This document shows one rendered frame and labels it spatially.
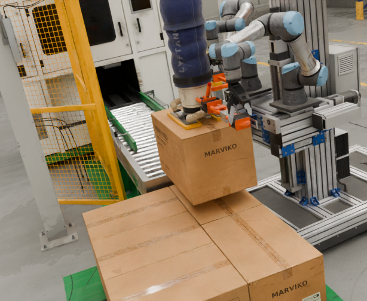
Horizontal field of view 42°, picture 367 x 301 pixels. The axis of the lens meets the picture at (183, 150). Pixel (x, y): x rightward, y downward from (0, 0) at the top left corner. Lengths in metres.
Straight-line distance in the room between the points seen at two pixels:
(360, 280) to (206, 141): 1.28
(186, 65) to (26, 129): 1.56
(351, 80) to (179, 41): 1.25
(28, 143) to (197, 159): 1.61
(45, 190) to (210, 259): 1.84
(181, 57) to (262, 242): 1.07
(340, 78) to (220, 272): 1.55
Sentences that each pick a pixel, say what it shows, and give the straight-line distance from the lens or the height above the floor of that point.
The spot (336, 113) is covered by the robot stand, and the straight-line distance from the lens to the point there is 2.94.
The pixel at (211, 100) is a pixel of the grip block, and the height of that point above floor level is 1.22.
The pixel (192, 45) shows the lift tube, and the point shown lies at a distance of 2.58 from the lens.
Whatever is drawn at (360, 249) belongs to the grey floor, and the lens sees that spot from 3.36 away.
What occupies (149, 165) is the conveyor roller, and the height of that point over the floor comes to 0.55.
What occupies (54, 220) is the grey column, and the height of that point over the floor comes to 0.19.
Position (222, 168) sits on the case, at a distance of 2.61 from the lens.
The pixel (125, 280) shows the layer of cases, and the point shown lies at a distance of 2.41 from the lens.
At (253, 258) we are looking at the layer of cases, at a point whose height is 0.54.
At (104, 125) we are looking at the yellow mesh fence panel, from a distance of 3.81.
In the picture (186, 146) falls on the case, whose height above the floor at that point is 1.03.
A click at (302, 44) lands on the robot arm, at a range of 2.59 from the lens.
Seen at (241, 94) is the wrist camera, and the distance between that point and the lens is 2.11.
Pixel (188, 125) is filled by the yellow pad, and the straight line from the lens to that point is 2.59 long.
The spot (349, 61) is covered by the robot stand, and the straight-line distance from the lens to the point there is 3.25.
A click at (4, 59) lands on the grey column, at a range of 3.61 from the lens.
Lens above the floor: 1.92
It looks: 22 degrees down
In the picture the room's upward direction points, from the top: 11 degrees counter-clockwise
